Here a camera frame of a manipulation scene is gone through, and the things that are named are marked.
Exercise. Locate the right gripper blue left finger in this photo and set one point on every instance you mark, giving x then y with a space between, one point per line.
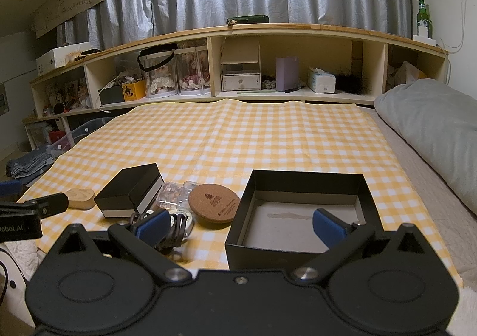
137 243

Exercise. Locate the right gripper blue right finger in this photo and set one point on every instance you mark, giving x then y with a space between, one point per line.
343 241

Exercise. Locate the small black box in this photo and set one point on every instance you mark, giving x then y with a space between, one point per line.
132 190

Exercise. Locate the clear plastic pill pack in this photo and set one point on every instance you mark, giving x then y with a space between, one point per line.
174 195

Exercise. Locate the light wooden block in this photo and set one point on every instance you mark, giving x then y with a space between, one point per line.
81 199

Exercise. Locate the large black box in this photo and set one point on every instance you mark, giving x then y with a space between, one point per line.
273 226

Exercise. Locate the round cork coaster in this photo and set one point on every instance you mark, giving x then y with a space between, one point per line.
214 203

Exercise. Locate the folded blue jeans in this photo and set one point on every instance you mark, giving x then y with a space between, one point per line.
29 167

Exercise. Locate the beige bed sheet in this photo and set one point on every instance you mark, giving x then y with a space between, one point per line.
453 220

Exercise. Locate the yellow checkered cloth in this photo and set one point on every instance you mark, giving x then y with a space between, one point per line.
224 141

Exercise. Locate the yellow box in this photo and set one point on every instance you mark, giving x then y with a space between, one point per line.
134 91

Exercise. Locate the grey pillow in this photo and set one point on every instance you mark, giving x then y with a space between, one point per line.
439 123

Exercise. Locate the white tissue box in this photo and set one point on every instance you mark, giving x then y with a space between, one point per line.
320 81

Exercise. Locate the white cardboard box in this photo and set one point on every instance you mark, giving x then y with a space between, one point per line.
60 57

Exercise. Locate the clear doll display case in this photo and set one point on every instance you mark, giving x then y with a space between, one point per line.
171 70

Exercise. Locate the purple box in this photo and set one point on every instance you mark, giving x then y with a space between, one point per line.
286 73

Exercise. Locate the wooden headboard shelf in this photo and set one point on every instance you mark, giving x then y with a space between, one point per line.
361 60

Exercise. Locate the small wooden drawer organizer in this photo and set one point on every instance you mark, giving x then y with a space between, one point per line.
241 64

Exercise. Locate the dark green case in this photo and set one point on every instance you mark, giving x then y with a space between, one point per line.
253 19

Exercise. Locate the green glass bottle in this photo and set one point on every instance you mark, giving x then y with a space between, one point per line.
424 23

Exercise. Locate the silver grey curtain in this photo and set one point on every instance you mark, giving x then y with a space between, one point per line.
114 22

